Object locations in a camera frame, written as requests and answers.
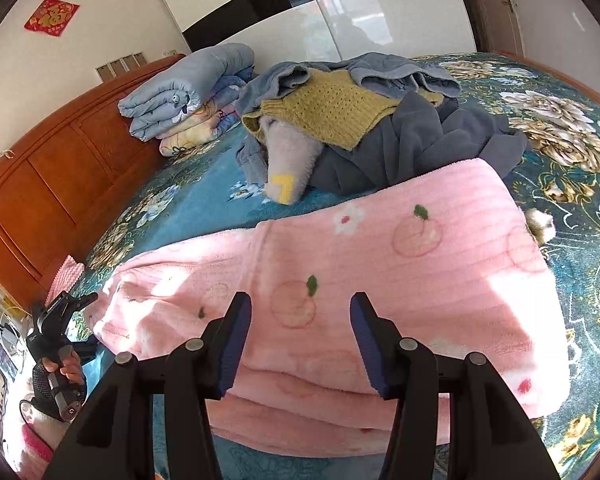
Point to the white black glossy wardrobe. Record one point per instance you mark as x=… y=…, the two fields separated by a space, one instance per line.
x=326 y=30

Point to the folded blue-grey quilt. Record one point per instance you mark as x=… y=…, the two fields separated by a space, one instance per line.
x=172 y=95

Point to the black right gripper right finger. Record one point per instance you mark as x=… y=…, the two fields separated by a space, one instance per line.
x=491 y=436

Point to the yellow knit sweater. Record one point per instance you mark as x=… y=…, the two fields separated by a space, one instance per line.
x=325 y=107

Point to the pink fleece garment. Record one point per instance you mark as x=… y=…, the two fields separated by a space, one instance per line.
x=447 y=257

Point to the grey fleece garment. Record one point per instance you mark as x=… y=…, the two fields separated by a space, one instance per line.
x=291 y=158

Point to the pink white zigzag pillow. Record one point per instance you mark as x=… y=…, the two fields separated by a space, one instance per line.
x=68 y=274

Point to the dark grey garment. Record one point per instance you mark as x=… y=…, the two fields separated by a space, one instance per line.
x=416 y=139

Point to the teal floral bed blanket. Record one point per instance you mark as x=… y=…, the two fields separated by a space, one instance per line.
x=204 y=191

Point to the red wall fu poster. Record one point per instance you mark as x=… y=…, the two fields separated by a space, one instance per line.
x=51 y=17

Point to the wooden headboard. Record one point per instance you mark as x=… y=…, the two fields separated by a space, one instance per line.
x=69 y=177

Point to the folded cream patterned blanket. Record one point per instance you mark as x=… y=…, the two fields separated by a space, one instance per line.
x=199 y=128

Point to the person left hand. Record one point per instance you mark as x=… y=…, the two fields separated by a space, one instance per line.
x=71 y=368

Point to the white room door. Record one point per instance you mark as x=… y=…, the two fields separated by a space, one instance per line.
x=498 y=26

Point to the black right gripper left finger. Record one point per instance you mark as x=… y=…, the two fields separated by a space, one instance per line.
x=111 y=438

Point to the blue-grey sweatshirt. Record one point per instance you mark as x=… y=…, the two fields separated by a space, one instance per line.
x=360 y=75

